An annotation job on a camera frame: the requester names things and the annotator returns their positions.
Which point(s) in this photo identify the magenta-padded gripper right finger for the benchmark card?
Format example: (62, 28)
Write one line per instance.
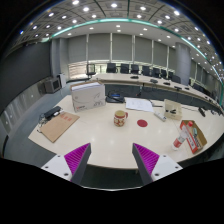
(150, 160)

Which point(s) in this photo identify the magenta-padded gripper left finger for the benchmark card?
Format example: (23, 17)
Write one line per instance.
(74, 160)

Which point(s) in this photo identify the clear red-capped water bottle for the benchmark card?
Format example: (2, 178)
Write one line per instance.
(179, 140)

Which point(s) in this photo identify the brown paper envelope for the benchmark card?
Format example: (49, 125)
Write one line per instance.
(59, 126)

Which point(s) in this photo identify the flat round red coaster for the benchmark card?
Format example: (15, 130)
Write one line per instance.
(142, 123)

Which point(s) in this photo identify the white remote control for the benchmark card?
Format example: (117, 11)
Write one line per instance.
(160, 116)

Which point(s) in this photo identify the red-sided open cardboard box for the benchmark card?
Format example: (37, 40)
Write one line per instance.
(196, 138)

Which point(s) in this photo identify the red floral mug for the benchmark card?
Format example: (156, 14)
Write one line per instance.
(119, 118)

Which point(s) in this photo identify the black power adapter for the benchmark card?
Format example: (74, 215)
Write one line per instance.
(52, 112)

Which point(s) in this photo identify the black tool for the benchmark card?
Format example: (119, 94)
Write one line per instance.
(171, 111)

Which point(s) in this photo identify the white printed paper sheet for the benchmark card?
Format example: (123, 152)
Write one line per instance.
(139, 104)

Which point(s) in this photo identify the black pen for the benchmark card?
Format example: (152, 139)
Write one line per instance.
(156, 103)

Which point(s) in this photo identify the beige open cardboard box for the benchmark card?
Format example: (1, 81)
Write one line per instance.
(172, 106)

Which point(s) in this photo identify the white paper ream box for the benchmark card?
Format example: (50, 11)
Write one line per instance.
(88, 96)

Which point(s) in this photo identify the black desk phone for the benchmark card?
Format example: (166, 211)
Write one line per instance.
(115, 98)

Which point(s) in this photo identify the grey box monitor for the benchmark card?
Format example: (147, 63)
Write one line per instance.
(51, 85)

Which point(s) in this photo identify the long curved conference table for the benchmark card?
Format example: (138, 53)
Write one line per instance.
(133, 80)

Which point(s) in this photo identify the row of black office chairs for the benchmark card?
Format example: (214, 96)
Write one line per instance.
(124, 68)

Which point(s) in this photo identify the group of ceiling lights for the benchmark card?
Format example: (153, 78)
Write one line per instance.
(114, 5)

